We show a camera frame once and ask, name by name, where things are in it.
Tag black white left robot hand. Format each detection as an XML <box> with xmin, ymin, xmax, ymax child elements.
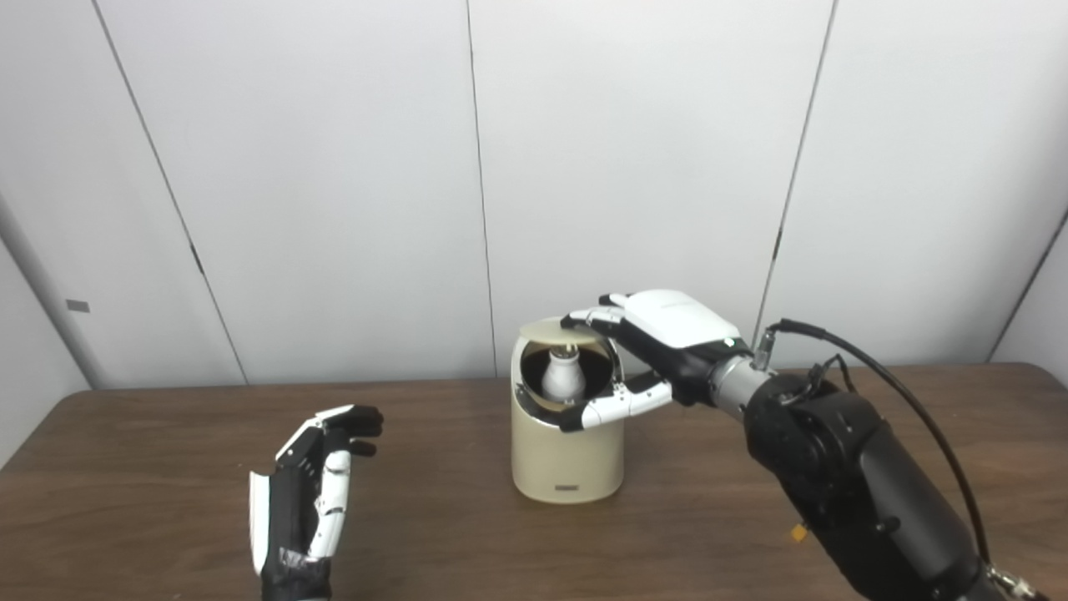
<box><xmin>249</xmin><ymin>405</ymin><xmax>385</xmax><ymax>601</ymax></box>

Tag cream-colored desktop bin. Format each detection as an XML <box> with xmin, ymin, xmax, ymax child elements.
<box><xmin>511</xmin><ymin>321</ymin><xmax>625</xmax><ymax>504</ymax></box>

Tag round cream bin lid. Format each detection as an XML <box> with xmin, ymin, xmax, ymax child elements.
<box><xmin>519</xmin><ymin>317</ymin><xmax>614</xmax><ymax>348</ymax></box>

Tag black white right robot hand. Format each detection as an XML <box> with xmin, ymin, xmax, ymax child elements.
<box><xmin>559</xmin><ymin>289</ymin><xmax>752</xmax><ymax>433</ymax></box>

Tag small white plastic bottle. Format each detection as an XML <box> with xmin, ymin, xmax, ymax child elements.
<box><xmin>541</xmin><ymin>348</ymin><xmax>587</xmax><ymax>402</ymax></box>

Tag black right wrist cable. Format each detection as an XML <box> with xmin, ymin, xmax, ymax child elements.
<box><xmin>755</xmin><ymin>319</ymin><xmax>1048</xmax><ymax>601</ymax></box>

